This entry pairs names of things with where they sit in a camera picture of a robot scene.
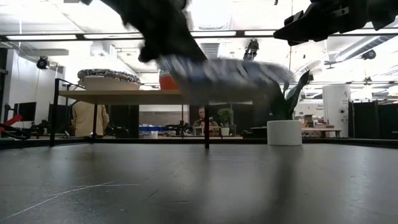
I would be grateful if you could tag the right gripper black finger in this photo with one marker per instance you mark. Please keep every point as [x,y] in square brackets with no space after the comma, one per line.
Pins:
[298,34]
[295,18]

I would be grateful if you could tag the black background monitor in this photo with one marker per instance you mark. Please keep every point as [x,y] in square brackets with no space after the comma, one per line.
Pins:
[26,110]

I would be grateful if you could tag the snake plant in white pot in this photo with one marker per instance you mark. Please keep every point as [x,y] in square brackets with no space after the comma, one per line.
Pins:
[284,132]

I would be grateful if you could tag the wooden background desk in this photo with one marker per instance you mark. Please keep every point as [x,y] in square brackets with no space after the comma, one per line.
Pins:
[320,130]

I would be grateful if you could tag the black rig frame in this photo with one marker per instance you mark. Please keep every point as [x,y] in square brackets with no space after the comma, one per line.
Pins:
[342,141]

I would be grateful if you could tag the person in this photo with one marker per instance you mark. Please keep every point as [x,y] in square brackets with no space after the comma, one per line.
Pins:
[202,113]
[87,118]

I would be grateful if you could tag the white cylindrical column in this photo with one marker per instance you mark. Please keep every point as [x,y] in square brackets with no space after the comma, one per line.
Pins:
[335,102]

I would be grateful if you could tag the wooden shelf with black legs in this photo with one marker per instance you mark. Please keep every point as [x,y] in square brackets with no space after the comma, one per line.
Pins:
[124,97]

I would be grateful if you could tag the small potted plant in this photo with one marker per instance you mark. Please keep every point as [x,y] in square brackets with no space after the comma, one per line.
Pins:
[224,130]

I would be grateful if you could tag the red plastic bowl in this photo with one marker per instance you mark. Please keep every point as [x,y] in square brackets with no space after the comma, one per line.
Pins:
[168,84]

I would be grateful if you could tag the black ceiling spotlight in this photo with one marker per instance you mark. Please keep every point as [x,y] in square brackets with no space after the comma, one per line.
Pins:
[251,49]
[369,54]
[42,63]

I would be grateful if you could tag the red bar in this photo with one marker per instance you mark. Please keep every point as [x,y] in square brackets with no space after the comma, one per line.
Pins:
[14,119]

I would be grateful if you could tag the black partition panel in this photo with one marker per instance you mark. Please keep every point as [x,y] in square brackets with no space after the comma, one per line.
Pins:
[367,119]

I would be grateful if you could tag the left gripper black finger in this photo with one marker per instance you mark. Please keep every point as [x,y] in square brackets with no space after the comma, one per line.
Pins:
[149,55]

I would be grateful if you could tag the blue bins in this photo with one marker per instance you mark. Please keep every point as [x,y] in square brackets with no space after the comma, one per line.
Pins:
[149,128]

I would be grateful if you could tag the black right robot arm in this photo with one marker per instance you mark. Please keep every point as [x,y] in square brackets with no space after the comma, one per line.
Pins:
[385,12]

